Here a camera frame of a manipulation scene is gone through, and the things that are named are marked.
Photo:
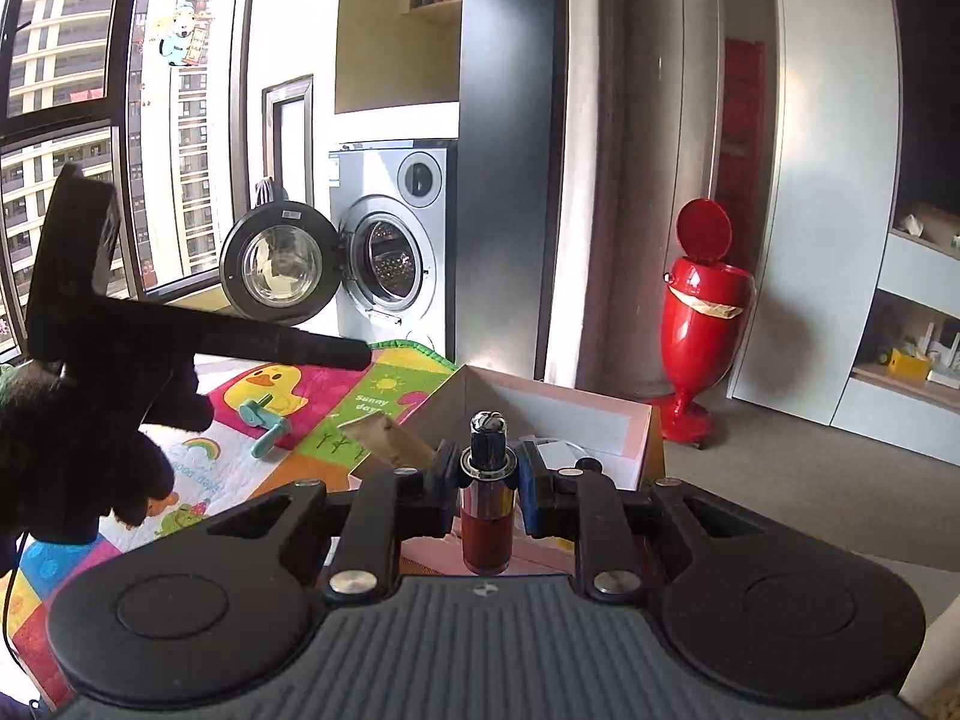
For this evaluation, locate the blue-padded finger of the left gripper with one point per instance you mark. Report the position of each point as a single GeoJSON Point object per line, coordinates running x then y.
{"type": "Point", "coordinates": [330, 352]}

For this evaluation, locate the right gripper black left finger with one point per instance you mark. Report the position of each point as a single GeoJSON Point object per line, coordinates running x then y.
{"type": "Point", "coordinates": [372, 522]}

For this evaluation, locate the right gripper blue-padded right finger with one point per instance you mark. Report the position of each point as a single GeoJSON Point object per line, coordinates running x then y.
{"type": "Point", "coordinates": [582, 505]}

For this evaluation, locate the teal hand crank tool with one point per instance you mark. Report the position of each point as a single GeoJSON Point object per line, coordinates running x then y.
{"type": "Point", "coordinates": [254, 412]}

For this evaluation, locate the orange patterned card box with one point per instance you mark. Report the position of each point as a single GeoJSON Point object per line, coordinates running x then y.
{"type": "Point", "coordinates": [388, 441]}

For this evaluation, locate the pink lip gloss tube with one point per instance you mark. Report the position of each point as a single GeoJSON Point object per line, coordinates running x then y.
{"type": "Point", "coordinates": [488, 477]}

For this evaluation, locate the white packaged charger box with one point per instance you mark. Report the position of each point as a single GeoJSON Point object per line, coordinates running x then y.
{"type": "Point", "coordinates": [552, 454]}

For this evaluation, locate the black gloved left hand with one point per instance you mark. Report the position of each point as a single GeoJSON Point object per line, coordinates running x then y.
{"type": "Point", "coordinates": [66, 465]}

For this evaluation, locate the pink open gift box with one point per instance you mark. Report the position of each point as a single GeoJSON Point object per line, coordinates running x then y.
{"type": "Point", "coordinates": [624, 436]}

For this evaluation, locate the round washing machine door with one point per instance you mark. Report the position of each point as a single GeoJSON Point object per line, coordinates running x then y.
{"type": "Point", "coordinates": [282, 262]}

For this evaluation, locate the colourful cartoon play mat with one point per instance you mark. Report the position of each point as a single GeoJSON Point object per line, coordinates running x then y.
{"type": "Point", "coordinates": [215, 470]}

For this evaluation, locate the silver front-load washing machine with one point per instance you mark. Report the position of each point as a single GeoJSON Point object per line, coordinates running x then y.
{"type": "Point", "coordinates": [393, 201]}

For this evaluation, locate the red pedal trash bin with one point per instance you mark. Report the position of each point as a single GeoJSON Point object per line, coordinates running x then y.
{"type": "Point", "coordinates": [705, 306]}

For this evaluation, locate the white TV shelf cabinet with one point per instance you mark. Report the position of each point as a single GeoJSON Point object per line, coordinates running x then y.
{"type": "Point", "coordinates": [830, 246]}

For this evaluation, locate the yellow toy on shelf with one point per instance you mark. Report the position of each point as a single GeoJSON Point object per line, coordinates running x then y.
{"type": "Point", "coordinates": [903, 365]}

